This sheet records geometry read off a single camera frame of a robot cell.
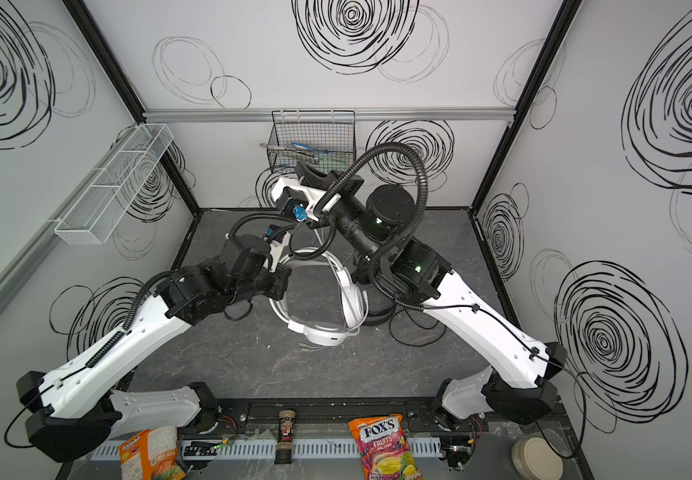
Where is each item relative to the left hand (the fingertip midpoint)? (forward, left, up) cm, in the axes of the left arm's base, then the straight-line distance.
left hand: (293, 272), depth 68 cm
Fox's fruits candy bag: (-32, -22, -24) cm, 46 cm away
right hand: (+3, -7, +30) cm, 31 cm away
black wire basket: (+51, -5, +6) cm, 51 cm away
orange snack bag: (-34, +30, -24) cm, 52 cm away
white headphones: (-9, -14, +3) cm, 18 cm away
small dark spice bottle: (-31, +1, -25) cm, 40 cm away
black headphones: (+3, -22, -24) cm, 33 cm away
